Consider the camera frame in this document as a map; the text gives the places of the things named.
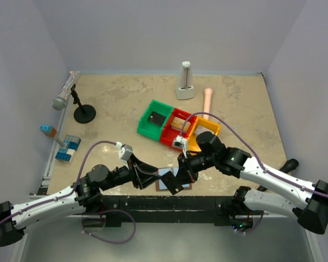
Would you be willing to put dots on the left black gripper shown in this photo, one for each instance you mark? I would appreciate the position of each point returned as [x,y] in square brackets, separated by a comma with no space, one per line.
[136,174]

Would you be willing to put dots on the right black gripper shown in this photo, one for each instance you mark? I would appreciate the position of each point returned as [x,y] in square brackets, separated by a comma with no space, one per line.
[186,169]

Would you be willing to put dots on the black VIP credit card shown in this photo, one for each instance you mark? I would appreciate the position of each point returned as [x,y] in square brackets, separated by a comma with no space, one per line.
[168,181]

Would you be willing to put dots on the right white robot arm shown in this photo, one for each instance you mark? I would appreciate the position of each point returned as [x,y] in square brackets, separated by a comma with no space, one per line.
[303,200]

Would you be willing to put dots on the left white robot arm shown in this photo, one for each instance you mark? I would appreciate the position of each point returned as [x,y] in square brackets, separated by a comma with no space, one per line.
[83,196]

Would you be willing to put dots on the cards in red bin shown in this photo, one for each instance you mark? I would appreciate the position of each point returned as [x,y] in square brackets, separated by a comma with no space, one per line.
[179,123]

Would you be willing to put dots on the red plastic bin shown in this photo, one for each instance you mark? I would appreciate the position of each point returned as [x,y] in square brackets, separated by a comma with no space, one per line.
[168,134]

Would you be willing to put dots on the green plastic bin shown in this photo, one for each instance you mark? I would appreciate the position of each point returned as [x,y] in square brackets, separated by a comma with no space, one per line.
[148,129]

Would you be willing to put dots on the yellow plastic bin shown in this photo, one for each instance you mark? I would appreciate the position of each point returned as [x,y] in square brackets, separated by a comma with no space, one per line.
[201,125]

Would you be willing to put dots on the black item in green bin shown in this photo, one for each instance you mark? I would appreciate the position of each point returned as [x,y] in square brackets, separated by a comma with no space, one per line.
[157,118]

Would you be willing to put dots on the blue toy brick stack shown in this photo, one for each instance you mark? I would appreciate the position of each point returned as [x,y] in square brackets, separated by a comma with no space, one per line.
[67,153]

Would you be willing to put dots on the white metronome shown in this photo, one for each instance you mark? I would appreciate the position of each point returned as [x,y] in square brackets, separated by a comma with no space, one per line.
[184,88]

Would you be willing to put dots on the black microphone stand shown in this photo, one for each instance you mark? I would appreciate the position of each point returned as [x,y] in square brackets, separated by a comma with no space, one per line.
[83,113]

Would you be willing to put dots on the pink toy microphone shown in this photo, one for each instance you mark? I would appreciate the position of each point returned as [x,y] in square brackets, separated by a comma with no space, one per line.
[207,102]

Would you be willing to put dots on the blue orange toy block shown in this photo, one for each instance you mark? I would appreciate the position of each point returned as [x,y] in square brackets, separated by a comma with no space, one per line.
[48,130]

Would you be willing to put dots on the silver glitter microphone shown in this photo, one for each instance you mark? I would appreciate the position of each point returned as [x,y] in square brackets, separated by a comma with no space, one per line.
[60,102]

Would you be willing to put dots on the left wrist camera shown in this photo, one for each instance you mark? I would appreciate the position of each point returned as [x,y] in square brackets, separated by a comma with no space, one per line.
[124,151]

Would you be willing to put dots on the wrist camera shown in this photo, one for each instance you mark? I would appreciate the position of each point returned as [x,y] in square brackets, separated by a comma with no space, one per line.
[124,151]
[181,143]

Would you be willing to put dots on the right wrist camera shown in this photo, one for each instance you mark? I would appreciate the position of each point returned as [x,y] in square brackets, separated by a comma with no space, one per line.
[181,143]

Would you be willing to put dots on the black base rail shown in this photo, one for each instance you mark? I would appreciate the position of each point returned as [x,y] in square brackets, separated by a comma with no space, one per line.
[215,210]

